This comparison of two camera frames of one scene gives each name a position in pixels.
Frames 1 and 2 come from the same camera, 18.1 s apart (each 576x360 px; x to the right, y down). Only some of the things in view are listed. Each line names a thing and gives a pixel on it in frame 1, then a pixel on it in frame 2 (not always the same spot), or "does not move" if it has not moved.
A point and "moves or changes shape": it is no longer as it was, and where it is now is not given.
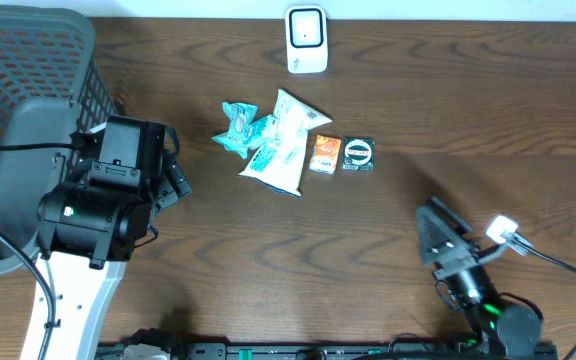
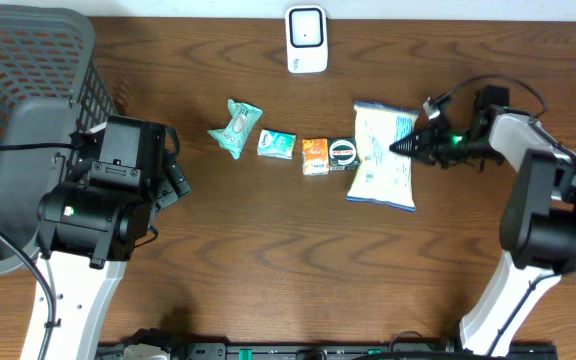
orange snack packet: [325, 154] moves or changes shape
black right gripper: [448, 253] -> [425, 148]
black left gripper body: [177, 176] does not move
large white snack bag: [280, 165] -> [383, 176]
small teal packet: [262, 129] -> [276, 144]
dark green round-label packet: [358, 153] -> [343, 154]
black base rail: [521, 350] does not move
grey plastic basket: [34, 77] does not move
